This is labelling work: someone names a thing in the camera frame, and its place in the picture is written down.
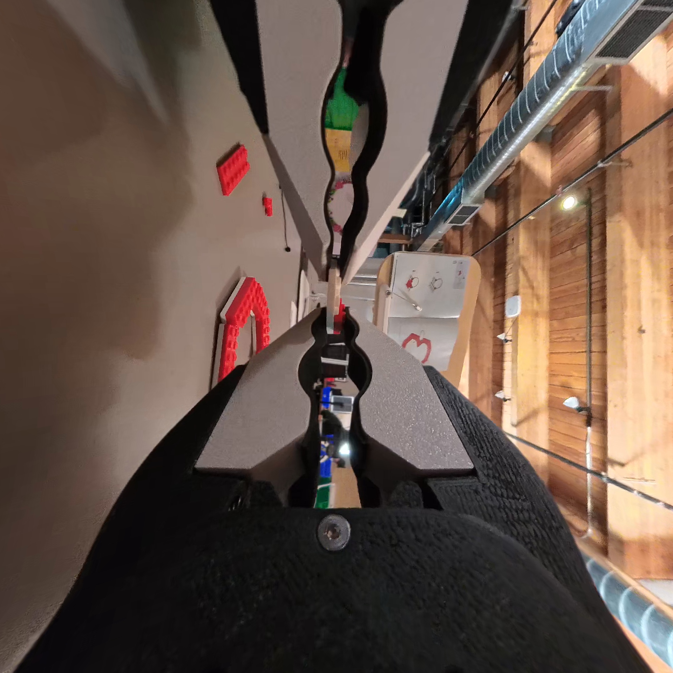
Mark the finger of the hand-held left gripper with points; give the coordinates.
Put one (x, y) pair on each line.
(294, 79)
(415, 63)

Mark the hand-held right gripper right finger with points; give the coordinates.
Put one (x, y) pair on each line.
(410, 420)

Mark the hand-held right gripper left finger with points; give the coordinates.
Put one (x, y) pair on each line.
(263, 415)

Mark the red lego arch piece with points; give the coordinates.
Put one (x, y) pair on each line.
(244, 320)

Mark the white and red lego assembly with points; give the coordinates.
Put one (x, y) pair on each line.
(333, 299)

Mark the red rectangular lego plate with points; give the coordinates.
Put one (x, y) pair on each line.
(233, 169)

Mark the small red lego corner piece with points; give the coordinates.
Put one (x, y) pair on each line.
(268, 205)

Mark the white track spotlight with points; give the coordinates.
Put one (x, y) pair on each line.
(574, 404)
(501, 395)
(503, 337)

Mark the wooden framed whiteboard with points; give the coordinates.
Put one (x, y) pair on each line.
(436, 310)

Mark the round ceiling lamp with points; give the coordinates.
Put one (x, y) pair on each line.
(568, 202)

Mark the silver ventilation duct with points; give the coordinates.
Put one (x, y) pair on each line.
(631, 610)
(531, 110)

